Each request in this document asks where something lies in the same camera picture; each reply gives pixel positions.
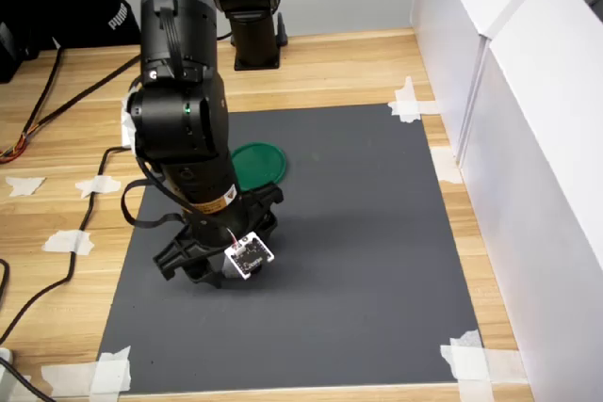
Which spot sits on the dark grey mat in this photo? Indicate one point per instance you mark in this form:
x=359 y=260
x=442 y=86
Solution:
x=330 y=279

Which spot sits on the white tape patch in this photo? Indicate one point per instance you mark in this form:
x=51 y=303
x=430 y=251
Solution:
x=468 y=364
x=110 y=374
x=447 y=166
x=407 y=107

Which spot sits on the white power strip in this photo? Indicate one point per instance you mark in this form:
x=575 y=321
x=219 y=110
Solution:
x=4 y=359

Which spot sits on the round green lid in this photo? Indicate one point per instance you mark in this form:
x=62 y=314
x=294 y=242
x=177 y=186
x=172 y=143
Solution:
x=261 y=164

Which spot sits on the white partition panel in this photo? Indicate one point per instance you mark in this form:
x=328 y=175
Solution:
x=452 y=44
x=542 y=185

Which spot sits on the black box device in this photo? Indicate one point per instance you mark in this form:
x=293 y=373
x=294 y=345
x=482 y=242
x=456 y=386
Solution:
x=9 y=53

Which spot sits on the loose white tape piece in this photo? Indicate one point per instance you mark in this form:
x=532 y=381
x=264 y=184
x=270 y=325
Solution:
x=26 y=185

